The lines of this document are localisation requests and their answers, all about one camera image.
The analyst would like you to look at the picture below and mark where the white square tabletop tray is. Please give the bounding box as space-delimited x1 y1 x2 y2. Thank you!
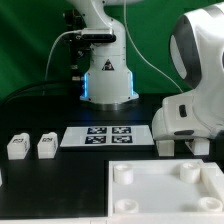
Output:
107 158 224 217

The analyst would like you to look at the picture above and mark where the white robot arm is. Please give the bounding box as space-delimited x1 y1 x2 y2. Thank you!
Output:
67 0 224 140

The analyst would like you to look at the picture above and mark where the white camera cable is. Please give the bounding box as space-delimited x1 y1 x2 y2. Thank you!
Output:
44 29 83 82

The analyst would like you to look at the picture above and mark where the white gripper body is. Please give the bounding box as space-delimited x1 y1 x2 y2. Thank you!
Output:
152 90 224 141

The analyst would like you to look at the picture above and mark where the white block left edge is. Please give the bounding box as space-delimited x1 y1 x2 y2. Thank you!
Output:
0 169 2 187

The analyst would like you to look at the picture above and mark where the black cable bundle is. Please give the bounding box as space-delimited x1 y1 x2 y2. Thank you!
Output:
0 79 84 105

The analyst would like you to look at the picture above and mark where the white marker tag sheet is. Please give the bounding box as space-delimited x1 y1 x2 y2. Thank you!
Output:
60 125 154 147

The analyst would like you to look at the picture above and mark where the white L-shaped obstacle block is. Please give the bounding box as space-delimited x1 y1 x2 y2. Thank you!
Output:
201 163 224 204

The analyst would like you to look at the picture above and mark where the black camera on stand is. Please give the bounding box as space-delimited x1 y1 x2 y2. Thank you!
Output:
63 9 90 81

